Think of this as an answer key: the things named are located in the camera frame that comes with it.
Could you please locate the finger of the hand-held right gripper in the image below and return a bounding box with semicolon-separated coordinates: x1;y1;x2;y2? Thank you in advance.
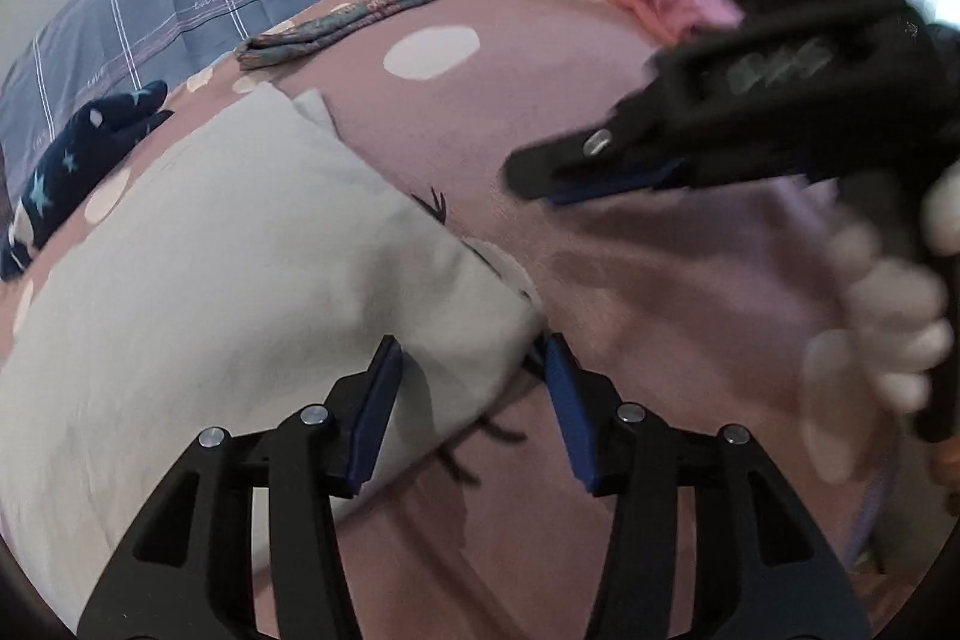
504;83;680;200
551;158;695;208

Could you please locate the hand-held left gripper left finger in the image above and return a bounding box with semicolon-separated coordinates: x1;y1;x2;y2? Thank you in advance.
77;334;406;640

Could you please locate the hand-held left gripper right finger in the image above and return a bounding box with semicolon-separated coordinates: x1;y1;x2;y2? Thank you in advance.
544;332;871;640

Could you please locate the pale grey-green t-shirt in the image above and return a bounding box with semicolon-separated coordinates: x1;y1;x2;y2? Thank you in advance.
0;81;545;618

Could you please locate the person's right hand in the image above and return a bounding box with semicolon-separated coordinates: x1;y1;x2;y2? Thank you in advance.
799;167;960;485

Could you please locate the pink polka-dot deer blanket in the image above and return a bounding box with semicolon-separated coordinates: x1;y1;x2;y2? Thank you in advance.
0;0;931;640

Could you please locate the folded floral cloth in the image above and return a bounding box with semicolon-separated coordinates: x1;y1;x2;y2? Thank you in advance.
236;0;443;70

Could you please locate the navy star-print garment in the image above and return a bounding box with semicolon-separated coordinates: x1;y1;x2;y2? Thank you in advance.
0;79;175;281

